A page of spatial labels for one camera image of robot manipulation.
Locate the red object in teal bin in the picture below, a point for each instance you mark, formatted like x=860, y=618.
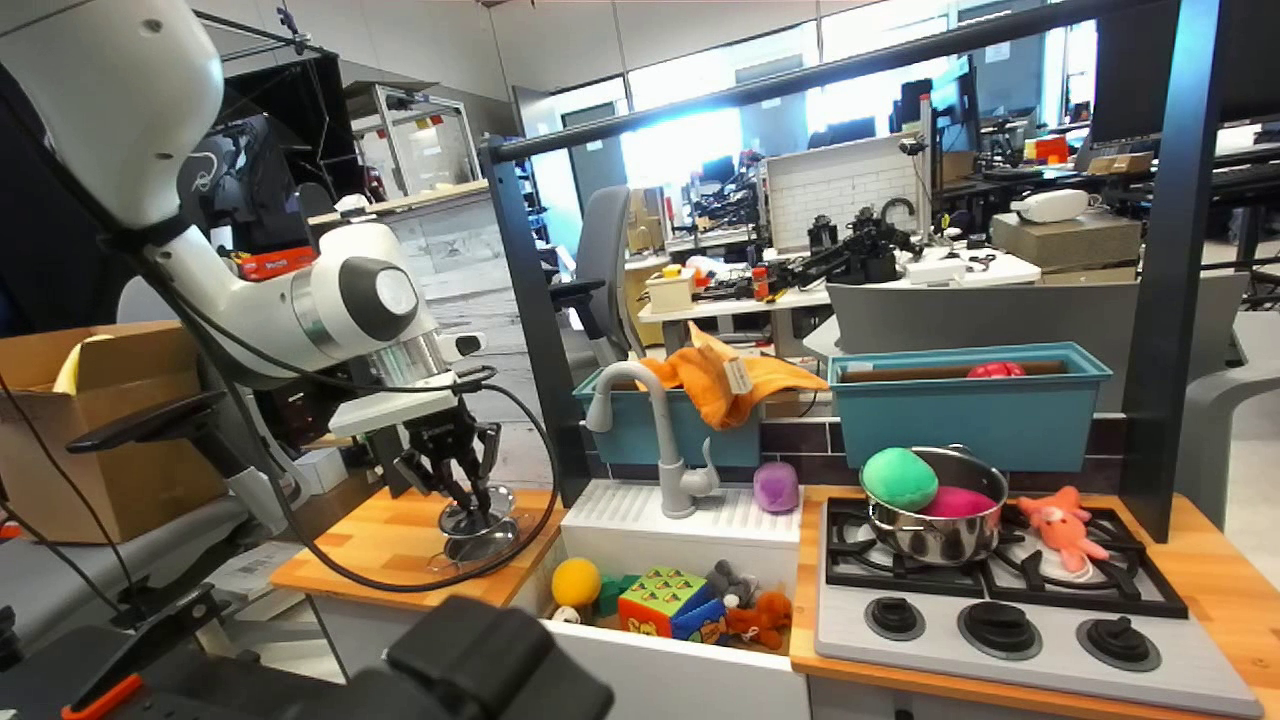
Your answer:
x=995, y=368

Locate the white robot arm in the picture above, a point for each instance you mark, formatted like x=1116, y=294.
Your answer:
x=117, y=99

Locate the white wood backsplash panel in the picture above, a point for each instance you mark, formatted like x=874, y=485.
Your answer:
x=463, y=268

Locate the cardboard box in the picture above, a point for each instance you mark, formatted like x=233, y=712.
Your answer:
x=63, y=385

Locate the small teal plastic bin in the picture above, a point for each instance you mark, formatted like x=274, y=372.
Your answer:
x=634, y=434

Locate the large teal plastic bin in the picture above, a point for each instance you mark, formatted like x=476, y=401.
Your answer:
x=927, y=398

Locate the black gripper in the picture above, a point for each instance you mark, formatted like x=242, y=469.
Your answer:
x=432, y=447

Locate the white toy sink basin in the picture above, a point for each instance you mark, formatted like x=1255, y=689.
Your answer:
x=658, y=679

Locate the colourful building block toy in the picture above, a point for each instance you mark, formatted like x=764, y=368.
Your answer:
x=669, y=603

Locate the purple plush toy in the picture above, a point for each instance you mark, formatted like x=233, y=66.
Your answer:
x=777, y=489

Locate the small silver pot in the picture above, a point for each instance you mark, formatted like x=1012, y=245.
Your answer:
x=482, y=546

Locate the orange cloth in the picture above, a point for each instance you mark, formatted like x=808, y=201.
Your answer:
x=724, y=385

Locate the orange plush lobster toy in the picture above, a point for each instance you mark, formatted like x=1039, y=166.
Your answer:
x=1061, y=527

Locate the black camera mount foreground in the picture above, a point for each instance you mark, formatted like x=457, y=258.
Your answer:
x=457, y=662

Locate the grey toy faucet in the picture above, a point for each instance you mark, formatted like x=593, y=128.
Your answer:
x=679, y=485

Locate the toy gas stove top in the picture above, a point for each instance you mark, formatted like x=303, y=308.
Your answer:
x=1114, y=628

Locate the orange plush toy in sink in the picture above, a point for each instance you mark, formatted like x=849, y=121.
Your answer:
x=757, y=627

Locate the black metal frame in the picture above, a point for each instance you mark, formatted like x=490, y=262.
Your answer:
x=1164, y=308

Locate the yellow ball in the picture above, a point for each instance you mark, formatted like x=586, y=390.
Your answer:
x=575, y=580

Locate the large steel pot on stove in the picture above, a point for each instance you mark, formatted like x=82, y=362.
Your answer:
x=934, y=538

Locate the green plush ball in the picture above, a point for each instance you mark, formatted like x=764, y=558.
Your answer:
x=898, y=479

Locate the pink plush ball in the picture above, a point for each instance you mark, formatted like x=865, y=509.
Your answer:
x=957, y=500

